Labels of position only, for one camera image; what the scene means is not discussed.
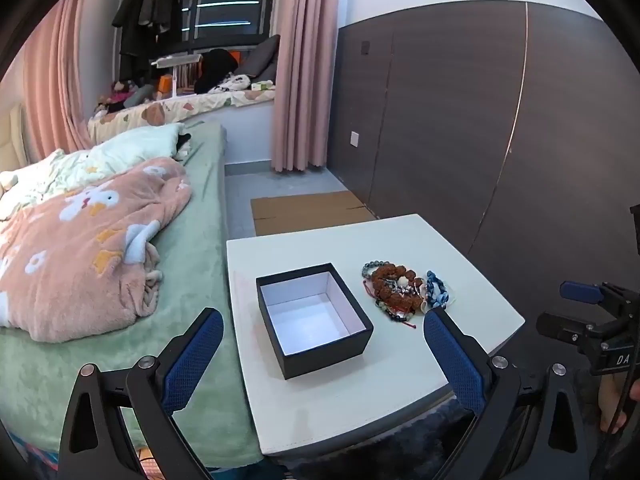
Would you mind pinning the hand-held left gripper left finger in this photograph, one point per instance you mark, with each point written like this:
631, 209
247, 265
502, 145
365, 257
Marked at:
195, 355

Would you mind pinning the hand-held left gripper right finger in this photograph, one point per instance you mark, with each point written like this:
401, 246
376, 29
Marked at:
450, 355

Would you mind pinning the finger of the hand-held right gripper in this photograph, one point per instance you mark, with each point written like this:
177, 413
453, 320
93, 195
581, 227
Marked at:
562, 327
580, 291

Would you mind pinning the black jewelry box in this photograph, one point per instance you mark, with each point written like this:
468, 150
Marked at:
325, 355

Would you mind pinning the person's right hand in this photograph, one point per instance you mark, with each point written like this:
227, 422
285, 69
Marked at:
611, 410

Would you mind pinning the bed with green sheet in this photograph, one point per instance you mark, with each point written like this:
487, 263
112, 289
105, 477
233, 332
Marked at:
200, 240

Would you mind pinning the pink printed blanket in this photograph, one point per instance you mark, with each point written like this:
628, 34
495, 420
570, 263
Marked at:
75, 270

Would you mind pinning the flat cardboard sheet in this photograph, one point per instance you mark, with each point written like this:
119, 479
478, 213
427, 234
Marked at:
310, 212

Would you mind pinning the light green quilt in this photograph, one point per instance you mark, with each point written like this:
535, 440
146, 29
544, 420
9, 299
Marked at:
135, 142

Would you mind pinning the floral window seat cushion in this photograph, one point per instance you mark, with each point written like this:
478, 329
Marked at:
165, 110

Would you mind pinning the pile of plush toys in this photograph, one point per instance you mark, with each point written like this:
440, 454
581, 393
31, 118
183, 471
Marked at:
122, 95

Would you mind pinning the white desk lamp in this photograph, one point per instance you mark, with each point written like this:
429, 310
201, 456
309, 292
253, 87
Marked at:
173, 80

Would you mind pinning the tissue box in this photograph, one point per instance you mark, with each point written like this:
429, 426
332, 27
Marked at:
263, 86

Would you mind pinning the black clothing pile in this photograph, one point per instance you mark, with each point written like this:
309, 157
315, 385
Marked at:
215, 67

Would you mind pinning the pink curtain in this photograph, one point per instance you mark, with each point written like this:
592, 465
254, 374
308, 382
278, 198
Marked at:
305, 60
55, 85

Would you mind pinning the grey pillow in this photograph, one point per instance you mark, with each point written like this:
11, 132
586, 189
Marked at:
260, 57

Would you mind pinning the hanging dark clothes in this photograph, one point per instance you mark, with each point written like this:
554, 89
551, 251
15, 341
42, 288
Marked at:
150, 5

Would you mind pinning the window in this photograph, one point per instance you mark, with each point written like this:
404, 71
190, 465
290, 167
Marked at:
225, 0

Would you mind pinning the white wall socket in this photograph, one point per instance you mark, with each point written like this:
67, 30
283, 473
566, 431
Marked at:
354, 139

